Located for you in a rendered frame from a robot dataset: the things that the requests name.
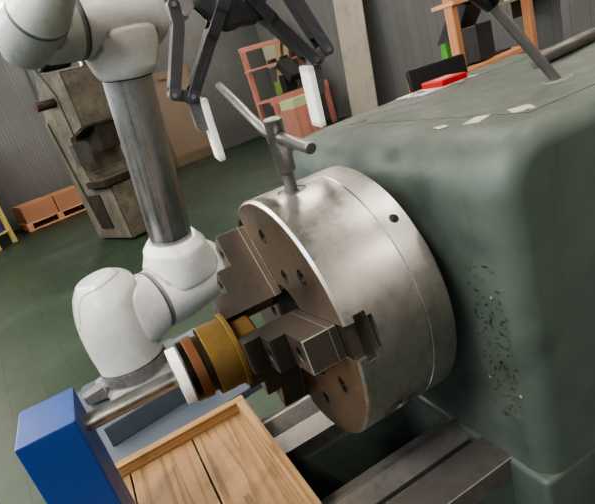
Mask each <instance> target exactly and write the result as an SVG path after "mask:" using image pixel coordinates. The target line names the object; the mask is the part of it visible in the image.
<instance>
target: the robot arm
mask: <svg viewBox="0 0 595 504"><path fill-rule="evenodd" d="M283 1H284V3H285V5H286V6H287V8H288V9H289V11H290V12H291V14H292V16H293V17H294V19H295V20H296V22H297V23H298V25H299V26H300V28H301V29H302V31H303V32H304V34H305V36H306V37H307V39H308V40H309V42H310V43H311V45H312V46H313V48H314V49H315V50H313V49H312V48H311V47H310V46H309V45H308V44H307V43H306V42H305V41H304V40H303V39H302V38H301V37H299V36H298V35H297V34H296V33H295V32H294V31H293V30H292V29H291V28H290V27H289V26H288V25H287V24H286V23H285V22H284V21H283V20H281V19H280V18H279V17H278V14H277V13H276V12H275V11H274V10H273V9H272V8H271V7H270V6H269V5H268V4H267V3H266V0H168V1H167V2H166V3H165V1H164V0H0V53H1V55H2V56H3V58H4V59H5V60H6V61H7V62H9V63H10V64H12V65H14V66H16V67H19V68H22V69H31V70H33V69H40V68H43V67H44V66H46V65H51V66H52V65H59V64H66V63H72V62H78V61H85V62H86V64H87V65H88V67H89V68H90V69H91V71H92V73H93V74H94V76H95V77H96V78H97V79H98V80H100V81H102V84H103V87H104V90H105V94H106V97H107V100H108V103H109V107H110V110H111V113H112V117H113V120H114V123H115V127H116V130H117V133H118V136H119V140H120V143H121V146H122V150H123V153H124V156H125V160H126V163H127V166H128V170H129V173H130V176H131V179H132V183H133V186H134V189H135V193H136V196H137V199H138V203H139V206H140V209H141V212H142V216H143V219H144V222H145V226H146V229H147V232H148V236H149V239H148V241H147V242H146V244H145V247H144V249H143V271H141V272H139V273H138V274H134V275H132V273H131V272H130V271H128V270H126V269H122V268H104V269H100V270H98V271H96V272H93V273H92V274H90V275H88V276H86V277H85V278H83V279H82V280H81V281H80V282H79V283H78V284H77V285H76V287H75V291H74V294H73V299H72V306H73V315H74V320H75V324H76V328H77V331H78V333H79V336H80V338H81V340H82V342H83V345H84V347H85V349H86V351H87V353H88V354H89V356H90V358H91V360H92V362H93V363H94V364H95V366H96V367H97V369H98V371H99V372H100V374H101V377H99V378H98V379H97V380H96V385H95V386H94V387H93V388H91V389H90V390H89V391H87V392H86V393H85V394H83V398H84V400H85V402H86V404H87V406H89V405H92V404H94V403H97V402H99V401H102V400H104V399H107V398H109V399H110V401H112V400H114V399H116V398H118V397H120V396H122V395H124V394H126V393H128V392H130V391H132V390H134V389H136V388H138V387H139V386H141V385H143V384H145V383H147V382H149V381H151V380H153V379H155V378H157V377H159V376H161V375H163V374H165V373H167V372H169V371H171V370H172V369H171V367H170V364H169V362H168V360H167V357H166V355H165V353H164V351H165V350H166V348H165V347H164V345H163V343H162V341H161V338H162V337H163V336H164V335H165V334H166V333H167V331H168V330H169V329H170V328H171V327H172V326H174V325H176V324H177V323H179V322H181V321H183V320H185V319H187V318H189V317H190V316H192V315H193V314H195V313H197V312H198V311H199V310H201V309H202V308H204V307H205V306H206V305H208V304H209V303H210V302H212V301H213V299H215V298H216V297H217V296H218V295H219V294H220V293H221V291H220V289H219V287H218V285H217V272H218V271H220V270H223V269H225V266H224V264H223V262H222V261H221V259H220V257H219V255H218V253H217V251H216V243H214V242H212V241H210V240H206V239H205V237H204V235H203V234H202V233H200V232H199V231H198V230H196V229H194V228H193V227H190V223H189V219H188V215H187V211H186V207H185V203H184V199H183V195H182V191H181V187H180V183H179V179H178V175H177V171H176V167H175V163H174V160H173V156H172V152H171V148H170V144H169V139H168V135H167V131H166V127H165V123H164V119H163V115H162V111H161V107H160V103H159V99H158V95H157V91H156V87H155V83H154V79H153V76H152V72H154V71H155V67H156V64H157V51H158V44H160V43H161V42H162V41H163V40H164V38H165V36H166V34H167V32H168V29H169V23H170V36H169V56H168V76H167V97H168V98H169V99H170V100H172V101H175V102H176V101H177V102H185V103H187V105H188V107H189V110H190V113H191V116H192V119H193V122H194V125H195V128H196V129H197V130H198V131H199V132H204V131H207V134H208V137H209V141H210V144H211V147H212V150H213V153H214V156H215V158H216V159H218V160H219V161H221V162H223V161H226V157H225V153H224V150H223V147H222V144H221V141H220V138H219V134H218V131H217V128H216V125H215V122H214V119H213V115H212V112H211V109H210V106H209V103H208V99H207V98H205V97H200V94H201V91H202V88H203V85H204V82H205V78H206V75H207V72H208V69H209V66H210V63H211V59H212V56H213V53H214V50H215V47H216V43H217V41H218V39H219V37H220V34H221V31H222V32H229V31H232V30H236V29H237V28H239V27H246V26H250V25H254V24H256V23H257V22H258V23H259V24H260V25H262V26H263V27H265V28H266V29H267V30H269V31H270V32H271V33H272V34H273V35H274V36H275V37H276V38H277V39H278V40H279V41H281V42H282V43H283V44H284V45H285V46H286V47H287V48H288V49H289V50H290V51H291V52H292V53H294V54H295V55H296V56H297V57H298V58H299V59H300V60H301V61H302V62H303V63H304V64H306V65H303V66H300V68H299V71H300V75H301V79H302V84H303V88H304V92H305V97H306V101H307V105H308V110H309V114H310V118H311V122H312V125H313V126H317V127H320V128H323V127H326V120H325V116H324V111H323V107H322V102H321V98H320V94H323V93H325V89H326V87H325V83H324V78H323V73H322V69H321V65H322V64H323V62H324V59H325V58H326V57H327V56H329V55H331V54H333V52H334V47H333V45H332V43H331V42H330V40H329V39H328V37H327V35H326V34H325V32H324V31H323V29H322V27H321V26H320V24H319V23H318V21H317V19H316V18H315V16H314V15H313V13H312V11H311V10H310V8H309V7H308V5H307V4H306V2H305V0H283ZM191 8H194V9H195V10H196V11H197V12H198V13H199V14H200V15H202V16H203V17H204V18H205V19H206V24H205V27H204V30H203V33H202V39H201V42H200V46H199V49H198V52H197V55H196V59H195V62H194V65H193V68H192V72H191V75H190V78H189V81H188V85H187V88H186V90H181V89H182V72H183V55H184V38H185V22H184V21H186V20H188V18H189V16H190V9H191Z"/></svg>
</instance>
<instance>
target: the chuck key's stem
mask: <svg viewBox="0 0 595 504"><path fill-rule="evenodd" d="M263 124H264V127H265V131H266V134H267V138H268V141H269V145H270V149H271V152H272V156H273V159H274V163H275V167H276V170H277V173H278V174H279V175H281V176H282V179H283V182H284V186H285V190H286V192H285V193H287V194H288V195H290V194H292V193H295V192H298V191H299V190H298V188H297V184H296V180H295V176H294V173H293V172H294V171H295V169H296V166H295V163H294V159H293V155H292V151H291V147H288V146H286V145H283V144H281V143H278V142H276V141H275V135H276V133H278V132H284V133H287V132H286V128H285V124H284V120H283V117H282V116H281V115H275V116H271V117H268V118H266V119H264V121H263Z"/></svg>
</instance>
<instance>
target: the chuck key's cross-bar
mask: <svg viewBox="0 0 595 504"><path fill-rule="evenodd" d="M215 87H216V89H217V90H218V91H219V92H220V93H221V94H222V95H223V96H224V97H225V98H226V99H227V100H228V101H229V102H230V103H231V104H232V105H233V106H234V107H235V109H236V110H237V111H238V112H239V113H240V114H241V115H242V116H243V117H244V118H245V119H246V120H247V121H248V122H249V123H250V124H251V125H252V126H253V127H254V128H255V129H256V130H257V131H258V132H259V133H260V134H261V135H262V136H263V137H265V138H267V134H266V131H265V127H264V124H263V122H262V121H261V120H260V119H259V118H258V117H257V116H256V115H255V114H254V113H253V112H252V111H251V110H250V109H248V108H247V107H246V106H245V105H244V104H243V103H242V102H241V101H240V100H239V99H238V98H237V97H236V96H235V95H234V94H233V93H232V92H231V91H230V90H229V89H228V88H227V87H226V86H225V85H224V84H223V83H222V82H217V83H216V85H215ZM275 141H276V142H278V143H281V144H283V145H286V146H288V147H291V148H294V149H296V150H299V151H301V152H304V153H307V154H313V153H314V152H315V151H316V144H315V143H314V142H312V141H308V140H305V139H302V138H299V137H296V136H293V135H290V134H287V133H284V132H278V133H276V135H275Z"/></svg>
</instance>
